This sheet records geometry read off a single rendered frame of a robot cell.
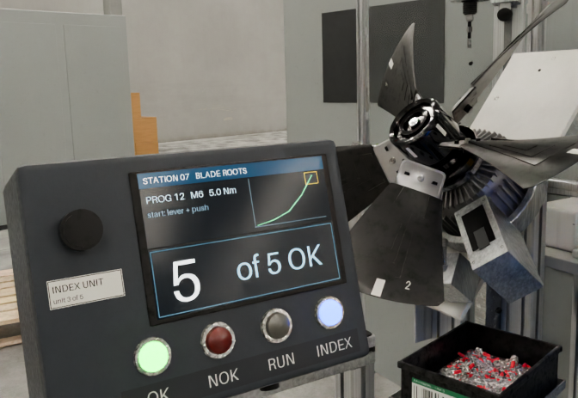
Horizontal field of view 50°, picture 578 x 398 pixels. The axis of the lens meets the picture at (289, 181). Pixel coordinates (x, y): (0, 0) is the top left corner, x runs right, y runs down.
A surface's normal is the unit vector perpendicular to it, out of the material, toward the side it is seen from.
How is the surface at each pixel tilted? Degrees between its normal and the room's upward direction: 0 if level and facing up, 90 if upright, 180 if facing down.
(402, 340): 90
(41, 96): 90
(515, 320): 90
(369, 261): 51
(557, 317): 90
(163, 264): 75
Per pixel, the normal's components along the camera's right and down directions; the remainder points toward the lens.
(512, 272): 0.02, 0.64
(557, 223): -0.86, 0.11
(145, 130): 0.69, 0.09
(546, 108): -0.68, -0.55
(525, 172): -0.33, -0.84
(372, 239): -0.21, -0.49
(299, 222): 0.48, -0.14
